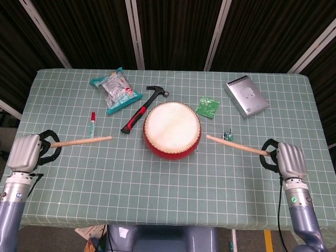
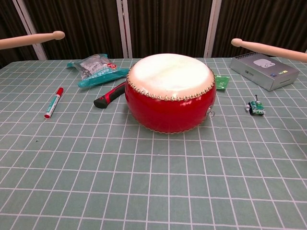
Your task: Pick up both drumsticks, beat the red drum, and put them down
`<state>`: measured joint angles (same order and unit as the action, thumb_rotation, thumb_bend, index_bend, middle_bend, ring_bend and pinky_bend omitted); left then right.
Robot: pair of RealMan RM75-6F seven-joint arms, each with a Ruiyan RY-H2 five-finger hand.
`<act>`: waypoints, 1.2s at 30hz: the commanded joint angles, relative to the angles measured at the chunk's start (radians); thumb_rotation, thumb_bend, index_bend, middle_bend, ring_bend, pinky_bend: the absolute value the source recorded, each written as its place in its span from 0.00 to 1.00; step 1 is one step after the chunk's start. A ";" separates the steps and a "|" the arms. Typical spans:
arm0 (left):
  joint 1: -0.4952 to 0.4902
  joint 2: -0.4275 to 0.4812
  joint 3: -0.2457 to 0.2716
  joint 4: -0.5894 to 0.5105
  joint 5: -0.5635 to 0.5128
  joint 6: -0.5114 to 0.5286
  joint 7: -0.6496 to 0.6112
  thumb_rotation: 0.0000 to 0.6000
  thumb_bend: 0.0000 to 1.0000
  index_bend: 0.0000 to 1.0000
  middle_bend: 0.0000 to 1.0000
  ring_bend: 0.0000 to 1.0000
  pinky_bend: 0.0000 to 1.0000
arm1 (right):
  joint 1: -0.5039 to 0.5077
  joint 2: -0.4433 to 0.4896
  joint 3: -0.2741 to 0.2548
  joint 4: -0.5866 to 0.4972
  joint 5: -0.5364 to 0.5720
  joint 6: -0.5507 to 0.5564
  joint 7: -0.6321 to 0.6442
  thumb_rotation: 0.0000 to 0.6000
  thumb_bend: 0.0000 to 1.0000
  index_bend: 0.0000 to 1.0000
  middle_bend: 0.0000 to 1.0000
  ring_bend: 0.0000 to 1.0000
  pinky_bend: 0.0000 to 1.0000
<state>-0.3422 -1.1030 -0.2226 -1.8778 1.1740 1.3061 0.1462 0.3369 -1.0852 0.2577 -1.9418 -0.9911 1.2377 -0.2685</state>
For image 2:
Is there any teal snack bag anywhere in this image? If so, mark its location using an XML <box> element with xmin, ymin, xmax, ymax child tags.
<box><xmin>66</xmin><ymin>54</ymin><xmax>130</xmax><ymax>89</ymax></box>

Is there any small green circuit board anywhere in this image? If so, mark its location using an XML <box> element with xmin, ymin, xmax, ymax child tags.
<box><xmin>246</xmin><ymin>94</ymin><xmax>266</xmax><ymax>117</ymax></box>

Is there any green foil sachet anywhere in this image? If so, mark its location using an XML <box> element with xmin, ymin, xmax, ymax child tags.
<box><xmin>214</xmin><ymin>74</ymin><xmax>230</xmax><ymax>91</ymax></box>

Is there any white partition frame post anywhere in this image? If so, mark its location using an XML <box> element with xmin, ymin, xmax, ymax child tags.
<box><xmin>12</xmin><ymin>0</ymin><xmax>48</xmax><ymax>61</ymax></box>
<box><xmin>116</xmin><ymin>0</ymin><xmax>133</xmax><ymax>59</ymax></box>
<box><xmin>203</xmin><ymin>0</ymin><xmax>222</xmax><ymax>58</ymax></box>

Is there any red and black claw hammer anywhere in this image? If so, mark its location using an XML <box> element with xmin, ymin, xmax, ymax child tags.
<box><xmin>93</xmin><ymin>81</ymin><xmax>127</xmax><ymax>109</ymax></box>

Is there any wooden drumstick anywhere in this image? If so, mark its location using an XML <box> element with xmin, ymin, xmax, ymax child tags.
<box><xmin>231</xmin><ymin>38</ymin><xmax>307</xmax><ymax>61</ymax></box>
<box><xmin>0</xmin><ymin>31</ymin><xmax>66</xmax><ymax>50</ymax></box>

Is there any red drum with white skin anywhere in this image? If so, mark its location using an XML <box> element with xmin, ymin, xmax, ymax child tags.
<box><xmin>124</xmin><ymin>53</ymin><xmax>215</xmax><ymax>134</ymax></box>

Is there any red white marker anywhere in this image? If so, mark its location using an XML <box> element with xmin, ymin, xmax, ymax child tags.
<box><xmin>43</xmin><ymin>87</ymin><xmax>64</xmax><ymax>120</ymax></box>

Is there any green checked tablecloth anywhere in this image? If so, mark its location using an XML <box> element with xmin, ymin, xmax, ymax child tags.
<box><xmin>0</xmin><ymin>57</ymin><xmax>307</xmax><ymax>230</ymax></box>

